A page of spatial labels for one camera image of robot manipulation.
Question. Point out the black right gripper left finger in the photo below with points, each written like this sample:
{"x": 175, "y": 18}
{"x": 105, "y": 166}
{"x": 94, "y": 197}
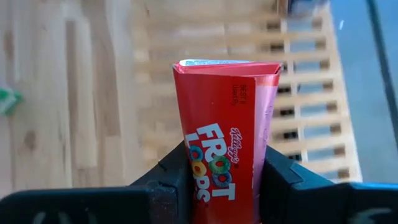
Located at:
{"x": 93, "y": 205}

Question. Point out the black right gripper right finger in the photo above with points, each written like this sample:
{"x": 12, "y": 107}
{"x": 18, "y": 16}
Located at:
{"x": 311, "y": 202}

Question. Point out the red Froot Loops cereal box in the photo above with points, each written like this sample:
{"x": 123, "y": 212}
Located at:
{"x": 217, "y": 109}

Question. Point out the green Apple Jacks cereal box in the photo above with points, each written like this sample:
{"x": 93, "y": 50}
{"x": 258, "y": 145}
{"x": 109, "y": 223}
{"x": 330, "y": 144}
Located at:
{"x": 7, "y": 101}

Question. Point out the wooden slatted shelf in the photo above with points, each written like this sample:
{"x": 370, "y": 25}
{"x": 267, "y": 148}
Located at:
{"x": 311, "y": 99}

